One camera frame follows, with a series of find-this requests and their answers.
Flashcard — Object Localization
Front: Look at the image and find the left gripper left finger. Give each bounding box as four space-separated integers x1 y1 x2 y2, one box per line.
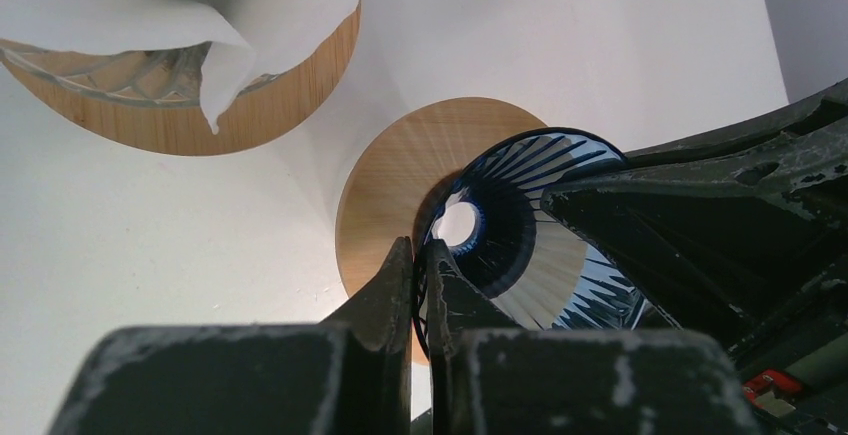
324 237 413 434

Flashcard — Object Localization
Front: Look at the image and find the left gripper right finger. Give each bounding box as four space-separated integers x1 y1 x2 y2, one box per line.
423 240 518 434

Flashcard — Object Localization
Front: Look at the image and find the clear glass dripper cone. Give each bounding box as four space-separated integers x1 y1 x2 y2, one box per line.
0 39 286 110

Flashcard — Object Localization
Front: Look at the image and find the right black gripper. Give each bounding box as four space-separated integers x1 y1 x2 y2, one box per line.
539 77 848 435

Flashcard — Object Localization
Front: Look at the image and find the wooden dripper ring holder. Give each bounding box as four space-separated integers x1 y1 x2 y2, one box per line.
1 9 361 156

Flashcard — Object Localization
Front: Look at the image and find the white paper coffee filter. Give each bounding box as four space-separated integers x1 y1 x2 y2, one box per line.
1 0 359 128

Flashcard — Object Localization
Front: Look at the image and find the blue ribbed dripper cone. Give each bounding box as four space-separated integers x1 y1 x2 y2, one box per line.
413 127 650 353

